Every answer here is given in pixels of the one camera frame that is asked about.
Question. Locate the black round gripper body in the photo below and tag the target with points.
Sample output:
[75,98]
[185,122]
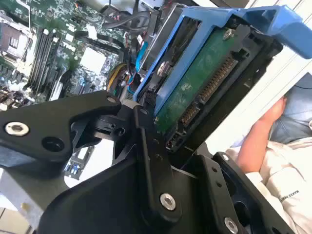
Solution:
[102,207]

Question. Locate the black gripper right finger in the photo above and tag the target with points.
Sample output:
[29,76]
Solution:
[214,175]

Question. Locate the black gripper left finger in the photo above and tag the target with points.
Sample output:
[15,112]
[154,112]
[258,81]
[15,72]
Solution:
[36,126]

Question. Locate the hard disk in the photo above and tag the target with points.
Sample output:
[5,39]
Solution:
[190,92]

